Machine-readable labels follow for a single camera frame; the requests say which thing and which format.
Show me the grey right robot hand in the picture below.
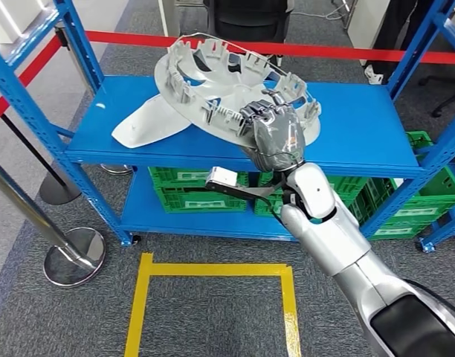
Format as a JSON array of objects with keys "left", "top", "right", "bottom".
[{"left": 240, "top": 89, "right": 307, "bottom": 173}]

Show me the grey plastic wheel hubcap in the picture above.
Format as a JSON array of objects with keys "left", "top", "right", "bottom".
[{"left": 154, "top": 31, "right": 323, "bottom": 149}]

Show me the blue metal shelf rack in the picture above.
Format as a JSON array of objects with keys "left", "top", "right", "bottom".
[
  {"left": 0, "top": 0, "right": 455, "bottom": 248},
  {"left": 419, "top": 209, "right": 455, "bottom": 254}
]

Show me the white plastic cover part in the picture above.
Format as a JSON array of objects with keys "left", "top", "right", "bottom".
[{"left": 111, "top": 93, "right": 193, "bottom": 149}]

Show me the black office chair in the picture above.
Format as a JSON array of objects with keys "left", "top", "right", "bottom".
[
  {"left": 419, "top": 74, "right": 455, "bottom": 118},
  {"left": 204, "top": 0, "right": 295, "bottom": 45}
]

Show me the white desk panel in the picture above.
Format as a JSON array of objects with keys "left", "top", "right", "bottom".
[
  {"left": 346, "top": 0, "right": 392, "bottom": 51},
  {"left": 159, "top": 0, "right": 181, "bottom": 38}
]

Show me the person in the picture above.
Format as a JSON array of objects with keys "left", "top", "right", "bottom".
[{"left": 364, "top": 0, "right": 418, "bottom": 86}]

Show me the dark base stanchion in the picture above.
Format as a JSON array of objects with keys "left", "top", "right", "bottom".
[{"left": 0, "top": 97, "right": 82, "bottom": 206}]

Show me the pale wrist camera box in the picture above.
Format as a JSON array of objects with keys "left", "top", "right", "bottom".
[{"left": 205, "top": 166, "right": 239, "bottom": 193}]

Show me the grey belt stanchion post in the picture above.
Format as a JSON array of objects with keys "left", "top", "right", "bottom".
[{"left": 54, "top": 27, "right": 133, "bottom": 176}]

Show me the chrome stanchion post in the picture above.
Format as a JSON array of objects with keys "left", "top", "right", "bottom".
[{"left": 0, "top": 155, "right": 107, "bottom": 289}]

